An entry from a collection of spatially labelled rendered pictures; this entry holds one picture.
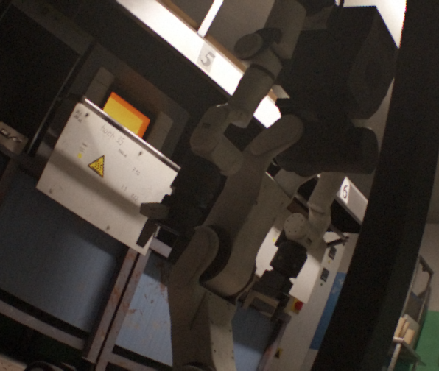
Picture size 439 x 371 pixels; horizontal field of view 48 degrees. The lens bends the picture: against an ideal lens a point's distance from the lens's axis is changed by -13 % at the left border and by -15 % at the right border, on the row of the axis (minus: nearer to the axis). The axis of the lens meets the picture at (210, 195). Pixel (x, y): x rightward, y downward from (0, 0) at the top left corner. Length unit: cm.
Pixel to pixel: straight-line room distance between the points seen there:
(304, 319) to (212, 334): 316
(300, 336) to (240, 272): 309
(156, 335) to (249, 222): 152
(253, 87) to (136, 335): 170
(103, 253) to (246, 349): 115
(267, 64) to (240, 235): 40
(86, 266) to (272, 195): 128
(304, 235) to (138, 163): 105
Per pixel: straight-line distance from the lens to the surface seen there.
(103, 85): 243
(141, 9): 225
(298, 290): 320
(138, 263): 255
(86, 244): 245
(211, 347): 123
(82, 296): 247
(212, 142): 116
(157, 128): 258
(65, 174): 217
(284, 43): 129
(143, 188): 237
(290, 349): 433
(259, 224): 135
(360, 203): 337
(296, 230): 148
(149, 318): 271
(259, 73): 125
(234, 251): 130
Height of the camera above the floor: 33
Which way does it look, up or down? 18 degrees up
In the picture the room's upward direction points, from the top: 22 degrees clockwise
